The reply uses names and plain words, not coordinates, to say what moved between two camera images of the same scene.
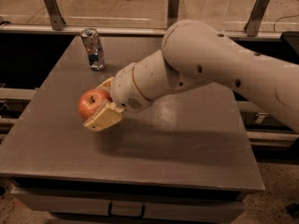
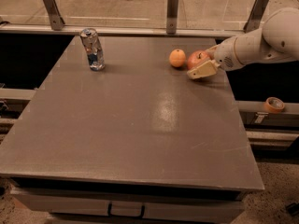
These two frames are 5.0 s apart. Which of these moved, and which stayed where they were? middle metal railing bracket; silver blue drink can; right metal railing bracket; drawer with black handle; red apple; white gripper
Moved: red apple; white gripper
Stayed: silver blue drink can; right metal railing bracket; drawer with black handle; middle metal railing bracket
